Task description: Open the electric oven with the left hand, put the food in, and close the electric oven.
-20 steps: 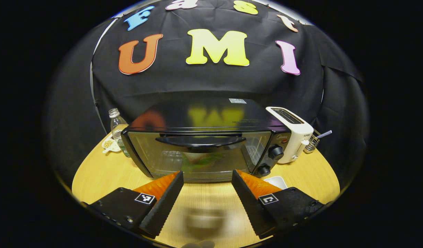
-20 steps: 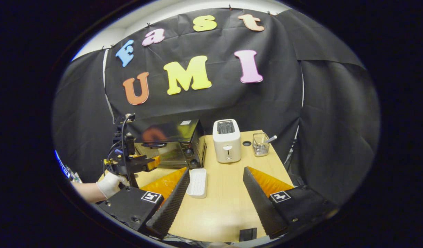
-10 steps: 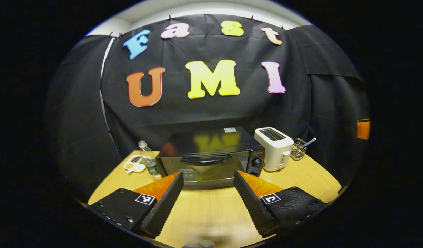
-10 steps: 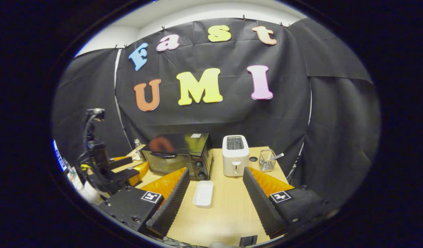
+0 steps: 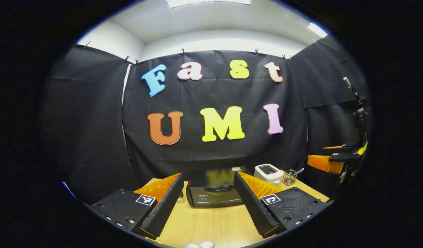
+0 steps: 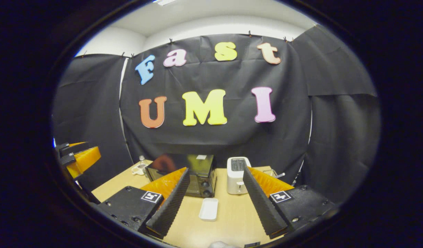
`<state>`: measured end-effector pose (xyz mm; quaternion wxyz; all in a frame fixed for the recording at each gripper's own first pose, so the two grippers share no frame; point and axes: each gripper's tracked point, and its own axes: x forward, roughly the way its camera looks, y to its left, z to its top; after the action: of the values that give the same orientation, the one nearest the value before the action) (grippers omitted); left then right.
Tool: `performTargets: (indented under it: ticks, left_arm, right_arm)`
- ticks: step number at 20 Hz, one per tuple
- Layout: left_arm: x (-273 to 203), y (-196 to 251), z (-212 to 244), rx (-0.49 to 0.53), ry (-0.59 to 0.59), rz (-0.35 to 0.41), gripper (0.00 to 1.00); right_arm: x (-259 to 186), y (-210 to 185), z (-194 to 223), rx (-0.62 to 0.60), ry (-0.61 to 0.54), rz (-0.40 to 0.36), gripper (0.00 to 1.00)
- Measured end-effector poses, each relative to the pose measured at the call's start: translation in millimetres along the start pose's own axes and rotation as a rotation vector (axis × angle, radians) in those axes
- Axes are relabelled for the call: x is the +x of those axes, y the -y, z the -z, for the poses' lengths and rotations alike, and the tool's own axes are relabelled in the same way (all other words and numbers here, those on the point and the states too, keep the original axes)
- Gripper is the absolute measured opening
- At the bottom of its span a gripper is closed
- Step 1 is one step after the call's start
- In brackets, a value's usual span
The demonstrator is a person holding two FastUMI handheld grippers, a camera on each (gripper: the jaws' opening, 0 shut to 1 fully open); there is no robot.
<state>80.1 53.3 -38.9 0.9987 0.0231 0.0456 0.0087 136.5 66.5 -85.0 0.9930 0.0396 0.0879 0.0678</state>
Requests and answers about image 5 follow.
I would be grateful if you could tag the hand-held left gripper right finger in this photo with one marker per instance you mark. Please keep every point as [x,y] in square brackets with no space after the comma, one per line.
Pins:
[254,206]

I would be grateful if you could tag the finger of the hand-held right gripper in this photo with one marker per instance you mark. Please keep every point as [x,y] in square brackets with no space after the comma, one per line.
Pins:
[323,163]
[345,149]

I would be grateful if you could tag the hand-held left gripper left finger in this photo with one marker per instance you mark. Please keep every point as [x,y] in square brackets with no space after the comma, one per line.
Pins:
[164,206]

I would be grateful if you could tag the black electric oven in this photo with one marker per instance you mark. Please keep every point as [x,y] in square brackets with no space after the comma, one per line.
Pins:
[211,196]

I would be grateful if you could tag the clear plastic water bottle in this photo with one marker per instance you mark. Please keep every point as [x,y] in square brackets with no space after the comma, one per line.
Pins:
[181,198]

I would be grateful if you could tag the small metal utensil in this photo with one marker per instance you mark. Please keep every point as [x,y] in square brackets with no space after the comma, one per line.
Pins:
[299,171]

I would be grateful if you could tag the white toaster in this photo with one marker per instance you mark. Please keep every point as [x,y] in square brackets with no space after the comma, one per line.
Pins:
[268,174]

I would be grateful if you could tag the small ceiling light panel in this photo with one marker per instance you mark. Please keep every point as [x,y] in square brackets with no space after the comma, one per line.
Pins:
[317,29]

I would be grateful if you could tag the row of small black clips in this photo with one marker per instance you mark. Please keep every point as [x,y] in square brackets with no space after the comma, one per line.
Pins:
[183,51]

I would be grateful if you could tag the large ceiling light panel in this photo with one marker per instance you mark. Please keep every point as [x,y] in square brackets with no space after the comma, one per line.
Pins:
[208,2]

